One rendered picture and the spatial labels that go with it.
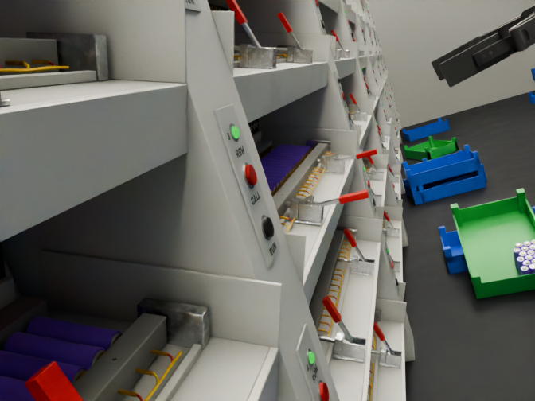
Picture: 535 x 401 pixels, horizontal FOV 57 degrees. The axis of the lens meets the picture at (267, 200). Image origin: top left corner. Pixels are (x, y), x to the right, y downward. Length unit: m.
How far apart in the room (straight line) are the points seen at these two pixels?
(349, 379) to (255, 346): 0.30
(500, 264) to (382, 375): 0.60
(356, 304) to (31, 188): 0.66
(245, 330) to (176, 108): 0.16
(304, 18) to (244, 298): 0.74
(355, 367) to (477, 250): 0.90
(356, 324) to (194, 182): 0.47
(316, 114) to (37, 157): 0.85
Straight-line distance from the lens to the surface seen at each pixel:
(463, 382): 1.12
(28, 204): 0.21
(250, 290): 0.35
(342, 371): 0.66
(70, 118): 0.22
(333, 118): 1.02
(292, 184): 0.69
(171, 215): 0.35
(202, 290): 0.36
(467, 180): 2.27
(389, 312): 1.14
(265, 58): 0.58
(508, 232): 1.55
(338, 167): 0.86
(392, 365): 1.01
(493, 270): 1.45
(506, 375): 1.12
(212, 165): 0.33
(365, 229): 1.06
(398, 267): 1.38
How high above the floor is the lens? 0.65
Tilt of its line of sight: 11 degrees down
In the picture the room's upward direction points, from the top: 18 degrees counter-clockwise
